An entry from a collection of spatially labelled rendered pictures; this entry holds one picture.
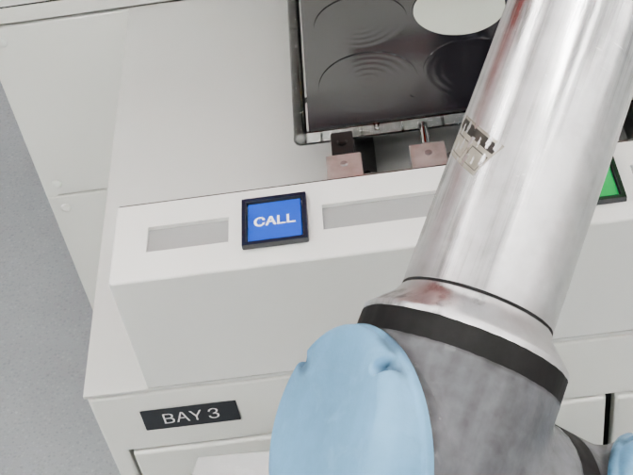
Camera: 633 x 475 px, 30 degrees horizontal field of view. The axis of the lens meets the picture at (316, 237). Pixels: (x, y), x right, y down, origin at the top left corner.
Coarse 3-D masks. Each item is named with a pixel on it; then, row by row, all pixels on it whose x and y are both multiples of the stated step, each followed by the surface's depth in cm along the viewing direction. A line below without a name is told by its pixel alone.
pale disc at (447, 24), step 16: (432, 0) 130; (448, 0) 129; (464, 0) 129; (480, 0) 129; (496, 0) 128; (416, 16) 128; (432, 16) 128; (448, 16) 127; (464, 16) 127; (480, 16) 127; (496, 16) 126; (448, 32) 125; (464, 32) 125
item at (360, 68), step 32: (320, 0) 133; (352, 0) 132; (384, 0) 131; (416, 0) 130; (320, 32) 128; (352, 32) 128; (384, 32) 127; (416, 32) 126; (480, 32) 124; (320, 64) 124; (352, 64) 124; (384, 64) 123; (416, 64) 122; (448, 64) 122; (480, 64) 121; (320, 96) 120; (352, 96) 120; (384, 96) 119; (416, 96) 118; (448, 96) 118; (320, 128) 117
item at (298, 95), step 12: (288, 0) 133; (288, 12) 132; (288, 24) 130; (288, 36) 129; (300, 36) 129; (300, 48) 127; (300, 60) 125; (300, 72) 124; (300, 84) 122; (300, 96) 121; (300, 108) 119; (300, 120) 118; (300, 132) 116; (300, 144) 116
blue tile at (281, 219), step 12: (264, 204) 101; (276, 204) 100; (288, 204) 100; (300, 204) 100; (252, 216) 100; (264, 216) 100; (276, 216) 99; (288, 216) 99; (300, 216) 99; (252, 228) 99; (264, 228) 99; (276, 228) 98; (288, 228) 98; (300, 228) 98; (252, 240) 98
